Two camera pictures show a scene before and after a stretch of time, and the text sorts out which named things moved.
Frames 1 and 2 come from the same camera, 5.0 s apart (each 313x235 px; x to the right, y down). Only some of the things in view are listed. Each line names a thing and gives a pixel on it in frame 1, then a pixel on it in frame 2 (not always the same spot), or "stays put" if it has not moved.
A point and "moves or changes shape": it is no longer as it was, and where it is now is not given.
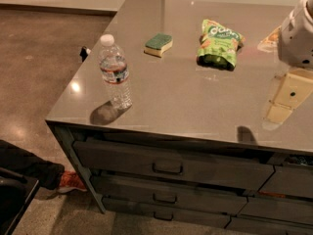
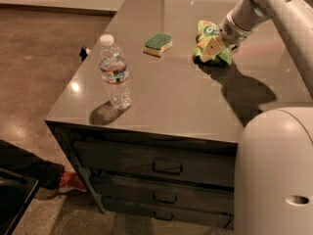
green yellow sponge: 158,44 stays put
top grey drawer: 187,165 stays put
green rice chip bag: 218,46 moves or changes shape
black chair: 17,192 stays put
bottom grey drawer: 166,213 stays put
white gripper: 297,42 → 232,31
